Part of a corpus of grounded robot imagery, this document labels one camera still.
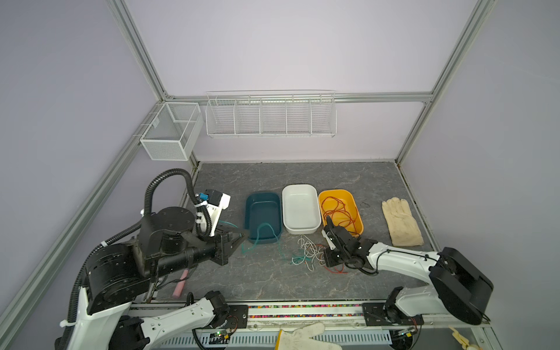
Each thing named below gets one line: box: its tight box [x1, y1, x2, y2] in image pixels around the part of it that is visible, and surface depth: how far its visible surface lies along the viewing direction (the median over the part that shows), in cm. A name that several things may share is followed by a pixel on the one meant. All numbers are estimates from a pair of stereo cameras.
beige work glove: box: [382, 196, 425, 248], surface depth 98 cm
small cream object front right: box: [447, 325, 470, 350], surface depth 70 cm
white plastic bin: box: [282, 183, 322, 235], surface depth 104 cm
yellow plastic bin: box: [317, 189, 364, 238], surface depth 102 cm
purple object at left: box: [172, 269, 190, 299], surface depth 79 cm
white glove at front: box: [278, 323, 343, 350], surface depth 71 cm
